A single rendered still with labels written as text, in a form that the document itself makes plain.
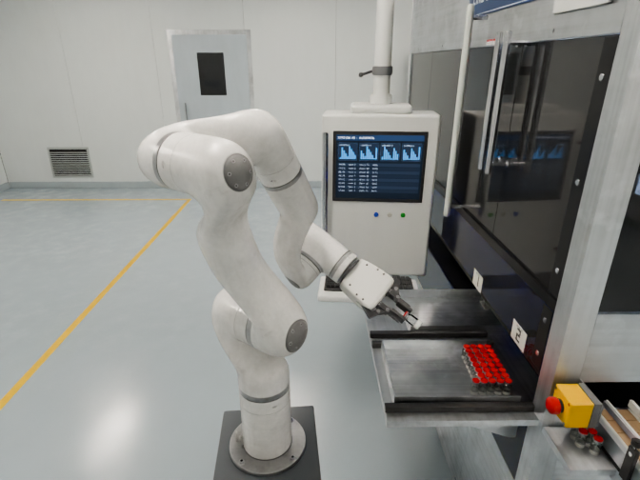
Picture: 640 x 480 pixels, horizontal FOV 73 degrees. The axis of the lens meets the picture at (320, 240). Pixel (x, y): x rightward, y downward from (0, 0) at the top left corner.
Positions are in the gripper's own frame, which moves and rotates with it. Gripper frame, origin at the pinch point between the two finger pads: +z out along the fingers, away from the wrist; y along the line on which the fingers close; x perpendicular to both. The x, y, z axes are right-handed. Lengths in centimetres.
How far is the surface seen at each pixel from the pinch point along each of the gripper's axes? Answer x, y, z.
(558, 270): 4.6, -31.7, 23.3
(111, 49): -337, -165, -506
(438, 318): -54, -27, 13
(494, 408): -21.7, -2.8, 34.8
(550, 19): 28, -75, -14
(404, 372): -34.4, 2.1, 12.1
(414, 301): -63, -30, 2
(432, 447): -133, -4, 53
